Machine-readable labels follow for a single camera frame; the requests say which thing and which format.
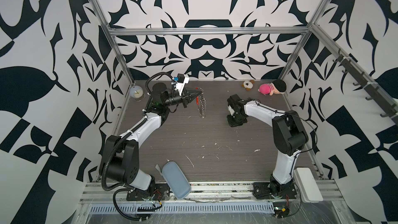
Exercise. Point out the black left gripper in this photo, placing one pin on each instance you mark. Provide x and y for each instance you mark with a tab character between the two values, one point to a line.
189	98

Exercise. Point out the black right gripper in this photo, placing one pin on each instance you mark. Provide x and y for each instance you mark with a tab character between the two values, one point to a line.
231	124

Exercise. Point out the red handled keyring tool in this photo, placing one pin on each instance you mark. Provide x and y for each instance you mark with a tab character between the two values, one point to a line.
201	103

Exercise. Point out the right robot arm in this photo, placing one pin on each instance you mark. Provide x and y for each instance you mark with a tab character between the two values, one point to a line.
289	135

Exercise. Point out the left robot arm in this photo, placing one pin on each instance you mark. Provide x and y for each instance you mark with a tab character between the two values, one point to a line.
120	164

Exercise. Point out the brown white plush dog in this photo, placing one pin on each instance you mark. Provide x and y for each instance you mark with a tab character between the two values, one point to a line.
248	84

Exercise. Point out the pink doll black hair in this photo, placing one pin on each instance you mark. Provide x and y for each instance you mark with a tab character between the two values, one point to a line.
276	87

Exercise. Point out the blue grey glasses case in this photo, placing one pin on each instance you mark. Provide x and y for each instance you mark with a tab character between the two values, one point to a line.
175	179

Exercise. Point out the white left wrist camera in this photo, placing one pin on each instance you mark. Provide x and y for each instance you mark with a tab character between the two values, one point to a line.
179	82

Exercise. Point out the white box on rail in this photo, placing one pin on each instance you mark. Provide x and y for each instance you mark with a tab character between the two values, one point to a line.
307	185

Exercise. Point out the wall coat hook rack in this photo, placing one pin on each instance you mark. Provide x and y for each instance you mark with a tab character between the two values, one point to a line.
365	82

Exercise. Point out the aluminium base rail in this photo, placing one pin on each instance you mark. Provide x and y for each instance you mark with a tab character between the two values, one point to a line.
213	191

